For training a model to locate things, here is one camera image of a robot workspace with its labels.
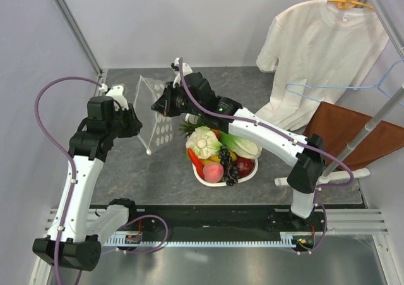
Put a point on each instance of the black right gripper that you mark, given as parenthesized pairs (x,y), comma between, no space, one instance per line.
(163,105)

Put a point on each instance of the blue clothes hanger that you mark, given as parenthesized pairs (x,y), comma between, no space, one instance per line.
(378,86)

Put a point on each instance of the dark toy grape bunch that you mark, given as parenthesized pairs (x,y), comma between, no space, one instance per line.
(230,175)

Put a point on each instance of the yellow toy banana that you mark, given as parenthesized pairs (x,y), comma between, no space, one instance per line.
(215,158)

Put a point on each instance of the green toy lettuce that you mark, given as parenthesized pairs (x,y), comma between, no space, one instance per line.
(240,146)

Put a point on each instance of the white t-shirt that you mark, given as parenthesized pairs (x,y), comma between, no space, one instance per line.
(315,43)

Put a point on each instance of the white perforated plastic basket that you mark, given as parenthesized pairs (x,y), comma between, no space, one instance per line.
(221,183)

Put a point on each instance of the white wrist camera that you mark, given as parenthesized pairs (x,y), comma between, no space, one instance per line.
(117,92)
(178,66)

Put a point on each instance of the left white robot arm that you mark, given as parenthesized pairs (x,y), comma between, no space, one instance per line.
(71,242)

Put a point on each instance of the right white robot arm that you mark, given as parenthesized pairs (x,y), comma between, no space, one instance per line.
(305,155)

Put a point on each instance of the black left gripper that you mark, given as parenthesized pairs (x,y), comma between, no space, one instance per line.
(134,126)

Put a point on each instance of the white green toy cabbage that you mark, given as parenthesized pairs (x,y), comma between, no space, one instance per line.
(203,142)

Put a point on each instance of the aluminium frame rail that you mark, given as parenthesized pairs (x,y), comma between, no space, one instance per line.
(70,20)

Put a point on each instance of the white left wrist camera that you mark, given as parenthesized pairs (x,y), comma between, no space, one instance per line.
(117,92)

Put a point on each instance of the brown cloth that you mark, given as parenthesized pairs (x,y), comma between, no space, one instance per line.
(337,126)

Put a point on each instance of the orange clothes hanger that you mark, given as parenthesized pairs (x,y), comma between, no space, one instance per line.
(350,4)

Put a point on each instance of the red toy chili pepper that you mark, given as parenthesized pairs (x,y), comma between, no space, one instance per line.
(195,160)

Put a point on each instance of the clear dotted zip top bag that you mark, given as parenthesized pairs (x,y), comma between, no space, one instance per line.
(157,130)

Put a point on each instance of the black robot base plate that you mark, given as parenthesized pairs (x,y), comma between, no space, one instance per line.
(228,221)

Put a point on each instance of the dark red toy pomegranate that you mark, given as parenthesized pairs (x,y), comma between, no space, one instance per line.
(244,166)

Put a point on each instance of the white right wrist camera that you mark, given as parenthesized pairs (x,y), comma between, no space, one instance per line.
(178,66)

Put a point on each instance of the white slotted cable duct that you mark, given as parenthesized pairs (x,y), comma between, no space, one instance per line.
(128,240)

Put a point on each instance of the pink toy peach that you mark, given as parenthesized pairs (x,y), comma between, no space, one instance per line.
(213,172)

